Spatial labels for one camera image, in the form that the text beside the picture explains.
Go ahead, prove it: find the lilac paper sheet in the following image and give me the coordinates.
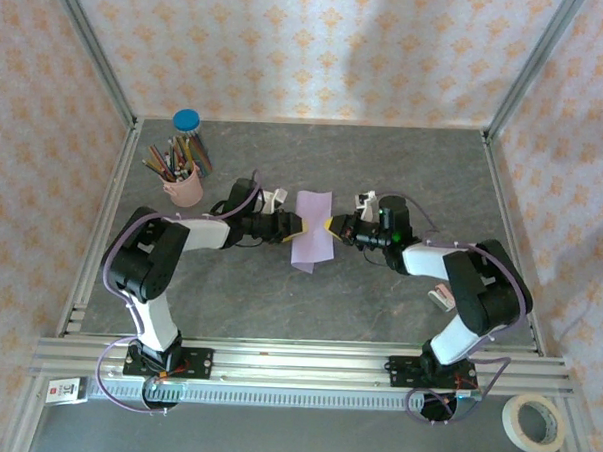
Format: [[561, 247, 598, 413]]
[[288, 189, 338, 277]]

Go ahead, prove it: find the pink pencil cup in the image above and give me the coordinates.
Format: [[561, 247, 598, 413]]
[[160, 160, 206, 209]]

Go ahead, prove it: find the small pink white object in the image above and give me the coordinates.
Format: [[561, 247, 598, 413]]
[[426, 284, 455, 313]]

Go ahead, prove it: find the coloured pencil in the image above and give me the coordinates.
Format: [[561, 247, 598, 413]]
[[162, 137, 184, 176], [187, 133, 210, 177], [195, 132, 216, 173], [146, 145, 180, 179], [175, 134, 196, 171], [140, 158, 173, 181]]

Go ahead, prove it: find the clear jar with blue lid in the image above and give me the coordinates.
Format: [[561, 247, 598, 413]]
[[170, 108, 217, 178]]

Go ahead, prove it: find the white masking tape roll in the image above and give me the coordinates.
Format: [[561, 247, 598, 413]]
[[500, 392, 569, 452]]

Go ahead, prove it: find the white label card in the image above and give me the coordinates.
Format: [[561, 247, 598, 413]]
[[44, 374, 90, 407]]

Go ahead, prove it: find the aluminium table side rail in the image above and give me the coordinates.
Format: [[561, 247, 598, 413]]
[[55, 115, 145, 341], [470, 131, 557, 358]]

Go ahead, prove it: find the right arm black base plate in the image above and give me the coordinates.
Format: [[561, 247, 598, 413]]
[[385, 354, 479, 393]]

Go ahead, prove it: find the long aluminium mounting rail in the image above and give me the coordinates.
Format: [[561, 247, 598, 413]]
[[28, 329, 576, 402]]

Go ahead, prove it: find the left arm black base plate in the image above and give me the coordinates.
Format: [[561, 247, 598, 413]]
[[122, 344, 215, 382]]

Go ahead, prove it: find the grey slotted cable duct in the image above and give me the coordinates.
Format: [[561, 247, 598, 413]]
[[84, 376, 480, 418]]

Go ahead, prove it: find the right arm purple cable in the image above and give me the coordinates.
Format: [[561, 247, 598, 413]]
[[370, 190, 539, 430]]

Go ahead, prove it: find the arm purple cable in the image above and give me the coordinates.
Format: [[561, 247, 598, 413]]
[[370, 190, 539, 430], [94, 162, 263, 418]]

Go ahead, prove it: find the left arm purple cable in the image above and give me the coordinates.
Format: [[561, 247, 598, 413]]
[[94, 162, 263, 418]]

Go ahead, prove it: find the aluminium frame post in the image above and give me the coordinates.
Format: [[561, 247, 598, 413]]
[[38, 0, 145, 130], [482, 0, 588, 148]]

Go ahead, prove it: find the aluminium lower frame bar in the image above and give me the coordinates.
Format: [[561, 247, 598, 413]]
[[0, 372, 51, 452], [554, 396, 603, 452]]

